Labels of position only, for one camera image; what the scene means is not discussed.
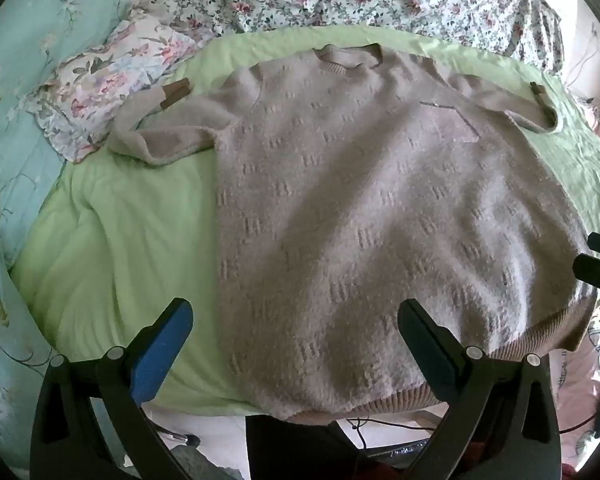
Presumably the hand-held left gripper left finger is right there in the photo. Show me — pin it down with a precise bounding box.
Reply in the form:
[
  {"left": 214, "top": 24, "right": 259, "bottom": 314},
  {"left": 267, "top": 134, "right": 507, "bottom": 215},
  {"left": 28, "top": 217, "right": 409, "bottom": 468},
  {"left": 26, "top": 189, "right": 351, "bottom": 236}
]
[{"left": 30, "top": 298, "right": 201, "bottom": 480}]

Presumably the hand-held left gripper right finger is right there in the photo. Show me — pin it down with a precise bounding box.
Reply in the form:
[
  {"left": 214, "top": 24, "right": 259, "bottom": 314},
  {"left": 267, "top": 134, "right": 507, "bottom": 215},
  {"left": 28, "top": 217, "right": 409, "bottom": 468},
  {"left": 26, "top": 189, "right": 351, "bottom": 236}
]
[{"left": 397, "top": 298, "right": 563, "bottom": 480}]

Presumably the beige knit sweater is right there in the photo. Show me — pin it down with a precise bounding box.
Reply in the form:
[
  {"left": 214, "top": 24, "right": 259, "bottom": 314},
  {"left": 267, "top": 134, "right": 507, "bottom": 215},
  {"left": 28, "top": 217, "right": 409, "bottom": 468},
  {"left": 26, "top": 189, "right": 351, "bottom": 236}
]
[{"left": 109, "top": 44, "right": 598, "bottom": 426}]

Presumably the white patterned cloth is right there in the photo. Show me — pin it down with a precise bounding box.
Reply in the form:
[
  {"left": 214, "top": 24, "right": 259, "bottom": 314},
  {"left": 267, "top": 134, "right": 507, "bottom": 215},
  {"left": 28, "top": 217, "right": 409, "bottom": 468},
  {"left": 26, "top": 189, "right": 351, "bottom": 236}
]
[{"left": 550, "top": 305, "right": 600, "bottom": 461}]

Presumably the light green bed sheet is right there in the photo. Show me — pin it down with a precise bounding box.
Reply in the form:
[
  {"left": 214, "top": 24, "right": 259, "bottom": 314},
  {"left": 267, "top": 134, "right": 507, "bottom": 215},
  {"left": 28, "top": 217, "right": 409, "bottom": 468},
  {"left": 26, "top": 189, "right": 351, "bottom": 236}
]
[{"left": 10, "top": 27, "right": 600, "bottom": 418}]

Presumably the dark cloth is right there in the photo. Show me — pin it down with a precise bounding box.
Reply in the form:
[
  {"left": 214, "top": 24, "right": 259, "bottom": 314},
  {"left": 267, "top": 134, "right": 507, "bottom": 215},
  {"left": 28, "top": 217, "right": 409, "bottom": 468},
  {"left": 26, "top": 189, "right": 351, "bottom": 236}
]
[{"left": 245, "top": 412, "right": 431, "bottom": 480}]

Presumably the pastel floral pillow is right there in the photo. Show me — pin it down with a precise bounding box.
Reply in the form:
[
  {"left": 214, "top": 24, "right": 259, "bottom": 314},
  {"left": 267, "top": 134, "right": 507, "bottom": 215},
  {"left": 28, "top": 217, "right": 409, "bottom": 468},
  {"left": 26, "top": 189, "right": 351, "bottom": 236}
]
[{"left": 24, "top": 12, "right": 216, "bottom": 163}]

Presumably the teal floral quilt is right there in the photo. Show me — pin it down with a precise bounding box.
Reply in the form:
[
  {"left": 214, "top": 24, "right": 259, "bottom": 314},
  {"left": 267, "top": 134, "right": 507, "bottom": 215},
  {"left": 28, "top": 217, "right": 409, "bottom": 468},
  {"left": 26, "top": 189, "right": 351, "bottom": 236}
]
[{"left": 0, "top": 0, "right": 136, "bottom": 471}]

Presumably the black cable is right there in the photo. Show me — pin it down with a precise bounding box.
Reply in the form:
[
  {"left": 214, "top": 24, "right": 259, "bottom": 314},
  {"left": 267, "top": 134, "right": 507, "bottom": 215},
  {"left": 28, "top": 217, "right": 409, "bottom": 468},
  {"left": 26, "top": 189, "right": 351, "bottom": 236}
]
[{"left": 347, "top": 416, "right": 437, "bottom": 450}]

